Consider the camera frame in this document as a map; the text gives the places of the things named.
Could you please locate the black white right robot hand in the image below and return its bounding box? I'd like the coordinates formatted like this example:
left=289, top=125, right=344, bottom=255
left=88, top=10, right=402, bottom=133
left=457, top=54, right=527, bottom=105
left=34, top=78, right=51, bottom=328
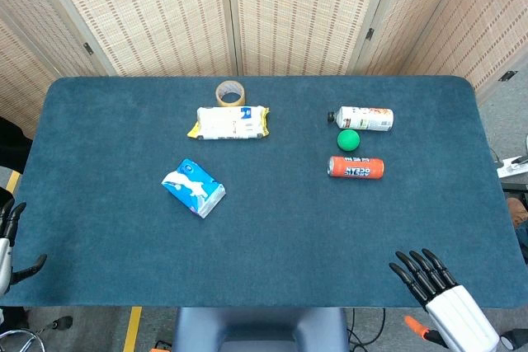
left=389, top=247, right=501, bottom=352

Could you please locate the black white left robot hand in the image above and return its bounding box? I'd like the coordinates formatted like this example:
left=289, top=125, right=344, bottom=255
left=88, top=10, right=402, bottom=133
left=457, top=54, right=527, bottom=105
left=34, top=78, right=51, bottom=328
left=0, top=198, right=48, bottom=296

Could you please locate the blue tissue pack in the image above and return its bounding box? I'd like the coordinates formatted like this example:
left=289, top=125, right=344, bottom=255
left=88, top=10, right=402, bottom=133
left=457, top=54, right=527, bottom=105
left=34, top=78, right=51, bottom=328
left=160, top=157, right=227, bottom=220

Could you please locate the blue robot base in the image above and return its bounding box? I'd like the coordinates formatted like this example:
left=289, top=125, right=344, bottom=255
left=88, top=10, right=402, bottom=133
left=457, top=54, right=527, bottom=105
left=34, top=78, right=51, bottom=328
left=171, top=306, right=350, bottom=352

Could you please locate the chrome stool base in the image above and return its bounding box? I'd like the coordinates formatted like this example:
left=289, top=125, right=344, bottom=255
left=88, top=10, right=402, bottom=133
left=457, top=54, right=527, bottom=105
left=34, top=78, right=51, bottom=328
left=0, top=315, right=74, bottom=352

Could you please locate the black bag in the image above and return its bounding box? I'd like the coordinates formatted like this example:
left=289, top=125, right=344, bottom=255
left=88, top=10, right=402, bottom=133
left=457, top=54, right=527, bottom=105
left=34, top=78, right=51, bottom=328
left=0, top=115, right=33, bottom=174

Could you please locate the brown shoe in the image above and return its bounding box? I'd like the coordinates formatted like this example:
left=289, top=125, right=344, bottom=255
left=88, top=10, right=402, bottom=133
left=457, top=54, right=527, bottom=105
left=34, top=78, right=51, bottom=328
left=506, top=197, right=528, bottom=228

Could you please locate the white power strip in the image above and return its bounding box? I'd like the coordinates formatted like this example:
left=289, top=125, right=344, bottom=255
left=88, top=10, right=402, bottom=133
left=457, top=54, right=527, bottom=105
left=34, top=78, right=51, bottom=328
left=497, top=155, right=528, bottom=179

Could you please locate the orange drink can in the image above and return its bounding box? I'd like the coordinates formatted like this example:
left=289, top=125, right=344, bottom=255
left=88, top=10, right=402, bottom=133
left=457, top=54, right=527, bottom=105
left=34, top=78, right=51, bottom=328
left=327, top=155, right=385, bottom=181

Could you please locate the green ball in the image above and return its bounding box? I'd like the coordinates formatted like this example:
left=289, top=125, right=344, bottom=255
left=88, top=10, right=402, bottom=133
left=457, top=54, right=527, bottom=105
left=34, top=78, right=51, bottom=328
left=337, top=129, right=361, bottom=153

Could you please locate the blue felt table cover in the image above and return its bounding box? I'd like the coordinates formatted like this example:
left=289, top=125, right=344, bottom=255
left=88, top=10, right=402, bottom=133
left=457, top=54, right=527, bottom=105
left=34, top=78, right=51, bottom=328
left=2, top=75, right=516, bottom=310

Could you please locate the white bottle with black cap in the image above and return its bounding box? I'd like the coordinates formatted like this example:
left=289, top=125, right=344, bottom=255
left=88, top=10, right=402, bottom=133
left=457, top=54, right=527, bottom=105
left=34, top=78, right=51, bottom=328
left=327, top=106, right=395, bottom=134

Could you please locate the woven folding screen panel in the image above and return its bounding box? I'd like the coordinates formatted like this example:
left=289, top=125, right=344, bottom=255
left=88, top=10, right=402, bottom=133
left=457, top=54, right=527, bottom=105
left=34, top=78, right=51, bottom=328
left=348, top=0, right=492, bottom=77
left=24, top=0, right=240, bottom=77
left=0, top=0, right=119, bottom=141
left=224, top=0, right=399, bottom=77
left=402, top=0, right=528, bottom=100

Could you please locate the white yellow wet wipes pack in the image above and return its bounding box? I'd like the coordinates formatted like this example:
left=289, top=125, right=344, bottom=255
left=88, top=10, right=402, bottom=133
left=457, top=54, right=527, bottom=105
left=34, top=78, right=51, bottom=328
left=186, top=105, right=271, bottom=142

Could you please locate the brown packing tape roll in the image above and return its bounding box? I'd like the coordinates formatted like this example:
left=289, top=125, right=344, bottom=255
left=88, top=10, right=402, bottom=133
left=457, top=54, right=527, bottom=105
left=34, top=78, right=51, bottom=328
left=214, top=79, right=247, bottom=108

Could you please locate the black cable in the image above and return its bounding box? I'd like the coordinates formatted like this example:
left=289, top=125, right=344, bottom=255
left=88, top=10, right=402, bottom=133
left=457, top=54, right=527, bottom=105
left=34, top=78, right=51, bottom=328
left=346, top=308, right=387, bottom=352

